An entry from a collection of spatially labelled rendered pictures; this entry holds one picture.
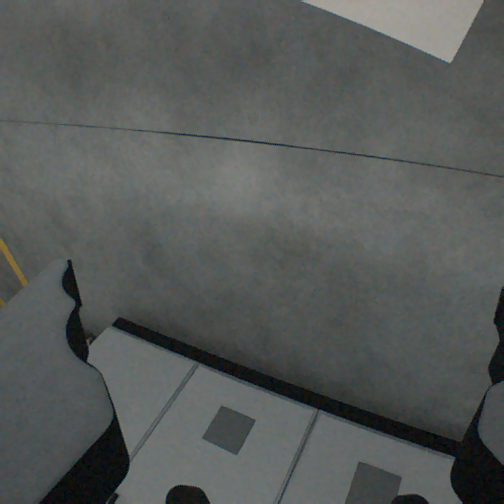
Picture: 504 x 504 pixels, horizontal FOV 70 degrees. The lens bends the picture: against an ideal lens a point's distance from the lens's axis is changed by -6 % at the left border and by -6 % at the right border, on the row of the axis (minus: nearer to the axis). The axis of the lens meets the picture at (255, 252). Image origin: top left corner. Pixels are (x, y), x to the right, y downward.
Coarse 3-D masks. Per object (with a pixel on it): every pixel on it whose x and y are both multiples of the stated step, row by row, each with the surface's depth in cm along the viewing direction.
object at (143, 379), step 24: (120, 336) 262; (144, 336) 264; (96, 360) 247; (120, 360) 245; (144, 360) 244; (168, 360) 243; (192, 360) 243; (120, 384) 231; (144, 384) 230; (168, 384) 229; (120, 408) 218; (144, 408) 217; (144, 432) 205
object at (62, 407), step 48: (48, 288) 9; (0, 336) 8; (48, 336) 8; (0, 384) 7; (48, 384) 7; (96, 384) 7; (0, 432) 6; (48, 432) 6; (96, 432) 6; (0, 480) 5; (48, 480) 5; (96, 480) 6
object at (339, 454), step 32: (320, 416) 204; (352, 416) 205; (320, 448) 190; (352, 448) 188; (384, 448) 186; (416, 448) 184; (448, 448) 185; (320, 480) 178; (352, 480) 175; (384, 480) 173; (416, 480) 172; (448, 480) 170
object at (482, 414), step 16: (496, 320) 11; (496, 352) 9; (496, 368) 9; (496, 384) 7; (496, 400) 6; (480, 416) 6; (496, 416) 6; (480, 432) 6; (496, 432) 6; (464, 448) 6; (480, 448) 6; (496, 448) 6; (464, 464) 6; (480, 464) 6; (496, 464) 5; (464, 480) 6; (480, 480) 6; (496, 480) 5; (464, 496) 6; (480, 496) 6; (496, 496) 5
